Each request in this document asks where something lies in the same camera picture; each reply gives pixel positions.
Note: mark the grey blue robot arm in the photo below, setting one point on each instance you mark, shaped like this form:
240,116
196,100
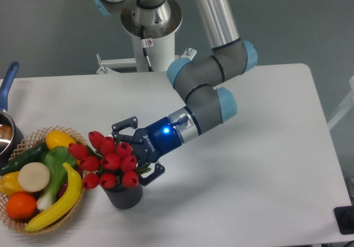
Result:
152,25

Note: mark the orange plastic fruit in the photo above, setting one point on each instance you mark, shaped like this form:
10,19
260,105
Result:
21,206

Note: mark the yellow lemon squash toy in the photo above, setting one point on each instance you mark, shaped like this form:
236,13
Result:
58,143

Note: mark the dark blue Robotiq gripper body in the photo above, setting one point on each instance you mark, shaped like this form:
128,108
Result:
155,141

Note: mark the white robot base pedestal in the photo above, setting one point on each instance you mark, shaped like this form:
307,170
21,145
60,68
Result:
152,54

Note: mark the white frame at right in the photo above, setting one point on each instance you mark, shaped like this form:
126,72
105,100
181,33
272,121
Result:
343,108

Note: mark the green cucumber toy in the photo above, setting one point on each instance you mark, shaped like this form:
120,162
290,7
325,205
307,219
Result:
31,155

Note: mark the blue handled saucepan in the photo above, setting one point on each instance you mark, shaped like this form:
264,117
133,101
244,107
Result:
11,135

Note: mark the red tulip bouquet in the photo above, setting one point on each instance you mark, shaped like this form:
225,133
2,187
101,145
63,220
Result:
109,163

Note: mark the yellow plastic banana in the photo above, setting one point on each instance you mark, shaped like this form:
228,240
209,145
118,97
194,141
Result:
62,206

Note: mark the woven wicker basket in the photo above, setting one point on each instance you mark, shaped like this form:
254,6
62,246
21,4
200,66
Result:
27,143

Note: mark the yellow bell pepper toy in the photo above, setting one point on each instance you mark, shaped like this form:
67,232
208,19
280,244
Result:
10,184

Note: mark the dark grey ribbed vase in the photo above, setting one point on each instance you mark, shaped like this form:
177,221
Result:
125,198

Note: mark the beige round disc toy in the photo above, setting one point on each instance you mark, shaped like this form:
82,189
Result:
34,177

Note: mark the black device at table edge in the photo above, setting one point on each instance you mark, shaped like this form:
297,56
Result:
344,219

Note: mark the green bok choy toy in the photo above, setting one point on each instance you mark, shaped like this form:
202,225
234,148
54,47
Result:
58,177

